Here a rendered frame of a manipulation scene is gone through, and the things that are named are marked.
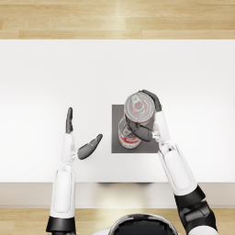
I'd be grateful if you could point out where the red can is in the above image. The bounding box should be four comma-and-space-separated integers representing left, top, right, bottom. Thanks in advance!
117, 117, 142, 150
123, 91, 156, 126

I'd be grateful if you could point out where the dark grey square mat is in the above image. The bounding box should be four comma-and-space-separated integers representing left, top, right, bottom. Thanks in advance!
111, 104, 160, 154

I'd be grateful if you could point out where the dark round robot body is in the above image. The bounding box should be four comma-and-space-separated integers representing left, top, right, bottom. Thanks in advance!
91, 213, 182, 235

